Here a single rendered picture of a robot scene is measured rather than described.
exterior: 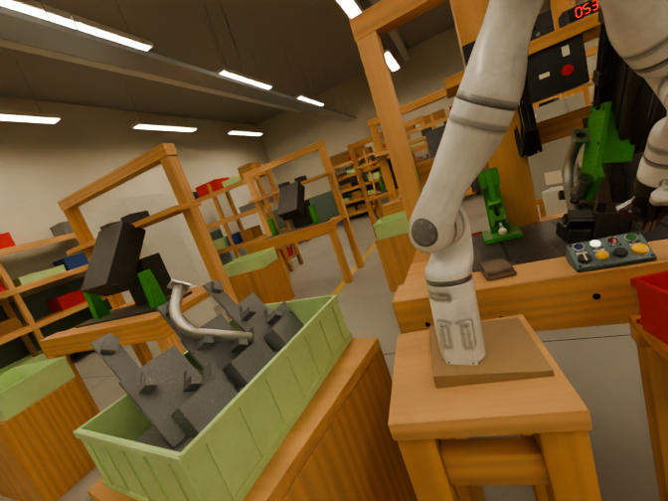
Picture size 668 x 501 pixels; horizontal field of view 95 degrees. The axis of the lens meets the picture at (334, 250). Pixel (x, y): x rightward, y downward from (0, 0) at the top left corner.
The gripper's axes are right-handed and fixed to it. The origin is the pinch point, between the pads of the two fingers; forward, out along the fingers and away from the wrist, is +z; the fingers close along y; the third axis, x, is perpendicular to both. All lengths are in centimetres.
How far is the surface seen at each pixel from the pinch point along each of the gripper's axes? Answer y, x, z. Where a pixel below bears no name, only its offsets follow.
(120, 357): 116, 32, -30
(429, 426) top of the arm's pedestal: 48, 41, -8
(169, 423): 107, 43, -17
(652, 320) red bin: 5.4, 18.3, 7.6
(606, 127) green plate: -4.5, -33.0, -1.5
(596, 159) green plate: -1.6, -29.0, 5.1
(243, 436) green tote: 83, 45, -17
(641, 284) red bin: 6.0, 13.2, 1.8
